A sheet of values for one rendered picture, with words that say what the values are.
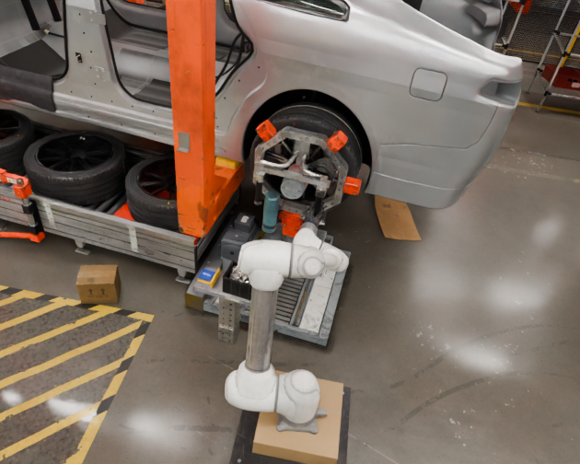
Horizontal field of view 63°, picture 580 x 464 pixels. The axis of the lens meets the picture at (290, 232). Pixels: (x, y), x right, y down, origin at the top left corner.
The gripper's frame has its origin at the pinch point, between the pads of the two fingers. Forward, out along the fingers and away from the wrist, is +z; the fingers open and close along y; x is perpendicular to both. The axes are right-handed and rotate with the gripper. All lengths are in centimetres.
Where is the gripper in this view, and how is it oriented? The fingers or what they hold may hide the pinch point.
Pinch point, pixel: (318, 206)
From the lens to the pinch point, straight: 258.8
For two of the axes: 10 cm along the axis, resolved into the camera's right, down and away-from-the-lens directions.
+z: 2.7, -6.0, 7.5
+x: 1.1, -7.6, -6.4
